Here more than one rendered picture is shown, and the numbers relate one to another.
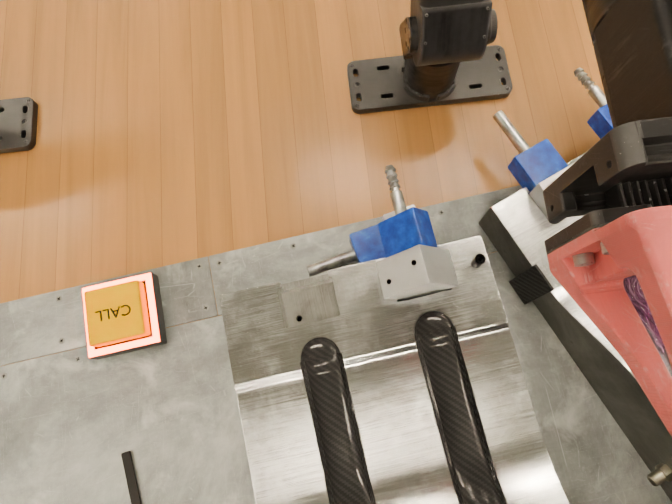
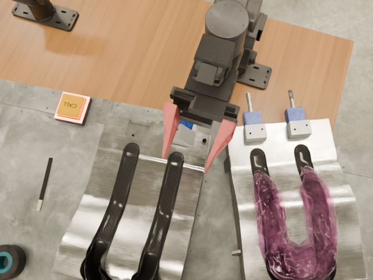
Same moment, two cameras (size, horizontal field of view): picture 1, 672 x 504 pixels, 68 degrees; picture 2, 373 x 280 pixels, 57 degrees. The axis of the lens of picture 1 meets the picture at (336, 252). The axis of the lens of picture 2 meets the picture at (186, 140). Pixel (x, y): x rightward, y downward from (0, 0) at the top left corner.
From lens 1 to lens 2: 0.39 m
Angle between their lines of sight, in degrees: 7
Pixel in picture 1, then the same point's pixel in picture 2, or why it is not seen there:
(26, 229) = (53, 61)
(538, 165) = (251, 119)
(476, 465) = (167, 211)
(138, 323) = (76, 113)
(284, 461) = (102, 179)
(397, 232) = not seen: hidden behind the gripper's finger
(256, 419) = (99, 160)
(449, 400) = (169, 185)
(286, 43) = (186, 30)
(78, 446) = (35, 148)
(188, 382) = (84, 143)
